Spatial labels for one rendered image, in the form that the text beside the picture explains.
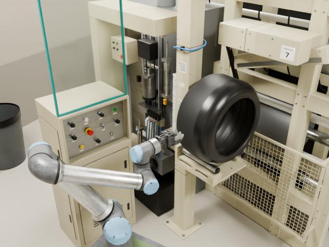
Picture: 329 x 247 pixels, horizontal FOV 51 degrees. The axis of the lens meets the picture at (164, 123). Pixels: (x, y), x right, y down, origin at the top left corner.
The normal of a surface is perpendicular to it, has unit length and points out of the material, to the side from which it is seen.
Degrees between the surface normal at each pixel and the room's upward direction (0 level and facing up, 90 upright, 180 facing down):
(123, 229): 4
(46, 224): 0
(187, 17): 90
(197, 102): 48
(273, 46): 90
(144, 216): 0
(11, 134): 94
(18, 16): 90
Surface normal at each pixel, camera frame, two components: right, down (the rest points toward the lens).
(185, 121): -0.73, 0.10
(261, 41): -0.76, 0.32
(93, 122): 0.65, 0.36
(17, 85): 0.87, 0.24
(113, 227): 0.00, -0.84
